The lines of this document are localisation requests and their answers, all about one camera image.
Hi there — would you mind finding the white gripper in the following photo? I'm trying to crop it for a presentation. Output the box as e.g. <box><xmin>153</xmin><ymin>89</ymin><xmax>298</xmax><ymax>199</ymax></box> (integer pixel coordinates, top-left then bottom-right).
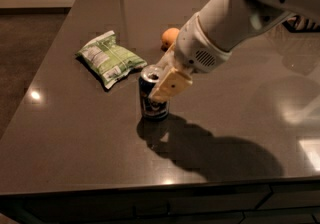
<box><xmin>149</xmin><ymin>13</ymin><xmax>231</xmax><ymax>103</ymax></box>

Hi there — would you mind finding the blue pepsi can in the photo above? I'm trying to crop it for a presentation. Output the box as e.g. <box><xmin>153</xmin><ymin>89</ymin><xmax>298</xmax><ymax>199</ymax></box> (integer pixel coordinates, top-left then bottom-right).
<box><xmin>138</xmin><ymin>65</ymin><xmax>169</xmax><ymax>121</ymax></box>

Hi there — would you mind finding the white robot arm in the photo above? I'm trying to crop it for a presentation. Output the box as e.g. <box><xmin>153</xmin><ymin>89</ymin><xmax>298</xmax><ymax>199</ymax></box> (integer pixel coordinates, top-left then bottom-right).
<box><xmin>150</xmin><ymin>0</ymin><xmax>320</xmax><ymax>102</ymax></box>

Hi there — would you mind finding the orange fruit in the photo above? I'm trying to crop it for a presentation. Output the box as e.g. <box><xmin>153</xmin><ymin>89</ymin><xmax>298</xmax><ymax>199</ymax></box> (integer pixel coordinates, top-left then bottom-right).
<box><xmin>161</xmin><ymin>28</ymin><xmax>179</xmax><ymax>50</ymax></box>

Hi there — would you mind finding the green chip bag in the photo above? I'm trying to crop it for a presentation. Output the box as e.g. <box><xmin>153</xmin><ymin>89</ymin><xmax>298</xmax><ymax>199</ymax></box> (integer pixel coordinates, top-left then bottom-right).
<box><xmin>76</xmin><ymin>30</ymin><xmax>147</xmax><ymax>89</ymax></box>

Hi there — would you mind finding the black wire napkin holder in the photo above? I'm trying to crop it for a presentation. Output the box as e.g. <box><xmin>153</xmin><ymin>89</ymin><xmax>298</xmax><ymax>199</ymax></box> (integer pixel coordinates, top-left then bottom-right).
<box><xmin>283</xmin><ymin>15</ymin><xmax>320</xmax><ymax>33</ymax></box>

